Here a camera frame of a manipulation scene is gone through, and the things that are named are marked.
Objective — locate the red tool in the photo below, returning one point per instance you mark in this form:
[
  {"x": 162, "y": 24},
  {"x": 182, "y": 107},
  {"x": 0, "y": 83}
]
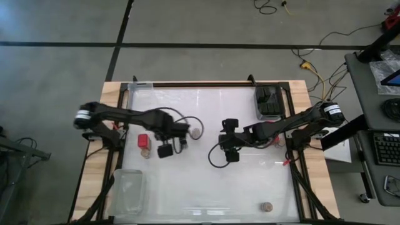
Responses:
[{"x": 393, "y": 21}]

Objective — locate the dark gray plastic bin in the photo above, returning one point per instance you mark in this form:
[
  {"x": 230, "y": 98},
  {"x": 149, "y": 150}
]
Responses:
[{"x": 268, "y": 117}]

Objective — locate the black computer keyboard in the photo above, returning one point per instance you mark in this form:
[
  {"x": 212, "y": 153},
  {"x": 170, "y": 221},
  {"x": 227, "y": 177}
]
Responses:
[{"x": 387, "y": 150}]

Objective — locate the large clear plastic bin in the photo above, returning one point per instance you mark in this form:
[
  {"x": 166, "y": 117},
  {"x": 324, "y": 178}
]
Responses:
[{"x": 128, "y": 190}]

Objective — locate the wooden table board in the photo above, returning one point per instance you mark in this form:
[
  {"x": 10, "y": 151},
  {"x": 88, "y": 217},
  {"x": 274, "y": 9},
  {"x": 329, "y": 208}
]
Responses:
[{"x": 109, "y": 90}]

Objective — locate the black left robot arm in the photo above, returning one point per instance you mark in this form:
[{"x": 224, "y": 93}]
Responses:
[{"x": 131, "y": 114}]

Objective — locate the black desk leg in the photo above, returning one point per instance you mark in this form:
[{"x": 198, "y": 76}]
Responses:
[{"x": 343, "y": 132}]

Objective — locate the clear plastic bag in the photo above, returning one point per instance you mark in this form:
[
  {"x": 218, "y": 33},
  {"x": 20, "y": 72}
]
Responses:
[{"x": 378, "y": 70}]

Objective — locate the white paper sheet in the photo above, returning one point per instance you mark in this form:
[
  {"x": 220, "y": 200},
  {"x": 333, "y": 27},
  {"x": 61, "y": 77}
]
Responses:
[{"x": 339, "y": 153}]

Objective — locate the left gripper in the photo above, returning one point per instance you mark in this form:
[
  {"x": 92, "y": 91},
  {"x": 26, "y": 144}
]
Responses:
[{"x": 179, "y": 128}]

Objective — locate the desk caster wheel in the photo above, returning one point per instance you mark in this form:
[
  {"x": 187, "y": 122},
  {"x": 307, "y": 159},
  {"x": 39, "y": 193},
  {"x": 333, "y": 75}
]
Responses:
[{"x": 364, "y": 197}]

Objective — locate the black aluminium table frame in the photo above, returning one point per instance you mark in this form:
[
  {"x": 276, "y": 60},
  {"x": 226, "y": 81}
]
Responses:
[{"x": 203, "y": 84}]

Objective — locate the red smoked paprika tin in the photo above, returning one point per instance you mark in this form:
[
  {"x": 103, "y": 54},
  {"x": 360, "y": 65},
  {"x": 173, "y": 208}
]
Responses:
[{"x": 143, "y": 140}]

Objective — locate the red clip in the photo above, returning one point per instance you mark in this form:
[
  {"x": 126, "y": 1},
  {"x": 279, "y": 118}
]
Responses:
[{"x": 282, "y": 161}]

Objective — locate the glass spice jar cork lid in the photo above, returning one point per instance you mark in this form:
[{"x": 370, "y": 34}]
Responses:
[
  {"x": 266, "y": 206},
  {"x": 145, "y": 153},
  {"x": 196, "y": 133}
]

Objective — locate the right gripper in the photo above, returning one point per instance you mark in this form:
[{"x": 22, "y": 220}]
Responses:
[{"x": 232, "y": 140}]

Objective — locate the black metal stand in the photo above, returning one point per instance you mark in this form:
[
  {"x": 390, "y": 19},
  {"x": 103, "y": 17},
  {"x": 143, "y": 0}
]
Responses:
[{"x": 22, "y": 149}]

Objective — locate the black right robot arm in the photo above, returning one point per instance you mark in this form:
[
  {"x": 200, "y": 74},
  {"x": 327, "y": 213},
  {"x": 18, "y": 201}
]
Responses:
[{"x": 297, "y": 120}]

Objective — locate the gray office desk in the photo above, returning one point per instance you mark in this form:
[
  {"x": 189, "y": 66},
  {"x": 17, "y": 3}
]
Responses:
[{"x": 359, "y": 93}]

